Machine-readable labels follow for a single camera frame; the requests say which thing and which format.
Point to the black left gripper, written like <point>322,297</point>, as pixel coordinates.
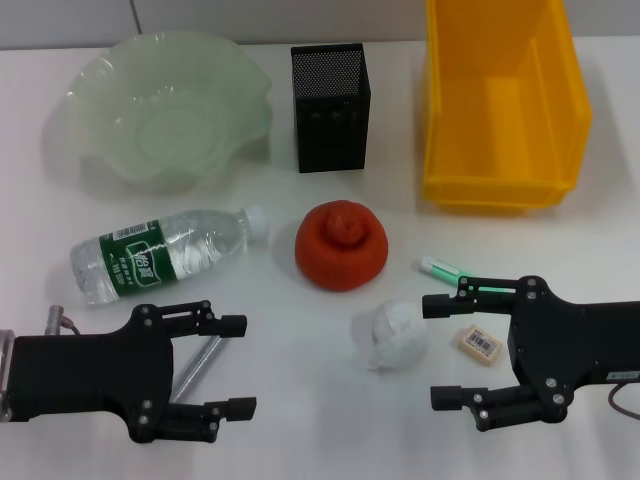
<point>90,377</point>

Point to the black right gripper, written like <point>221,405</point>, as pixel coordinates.
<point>575,340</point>

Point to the white paper ball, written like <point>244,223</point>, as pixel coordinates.
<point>397,330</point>

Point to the green pen white clip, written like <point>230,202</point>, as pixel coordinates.
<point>440,268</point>

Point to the clear water bottle green label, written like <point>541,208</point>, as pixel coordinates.
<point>145,260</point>

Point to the red-orange fruit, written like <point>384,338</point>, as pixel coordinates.
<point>340,255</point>

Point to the beige eraser with barcode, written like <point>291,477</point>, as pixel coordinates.
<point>479,341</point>

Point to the silver marker pen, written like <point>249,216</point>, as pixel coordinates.
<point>200,362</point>

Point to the black mesh pen holder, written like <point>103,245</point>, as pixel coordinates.
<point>330,125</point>

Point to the pale green glass fruit plate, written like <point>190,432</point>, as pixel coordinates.
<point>150,125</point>

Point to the yellow plastic storage bin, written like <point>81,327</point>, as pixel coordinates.
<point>505,165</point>

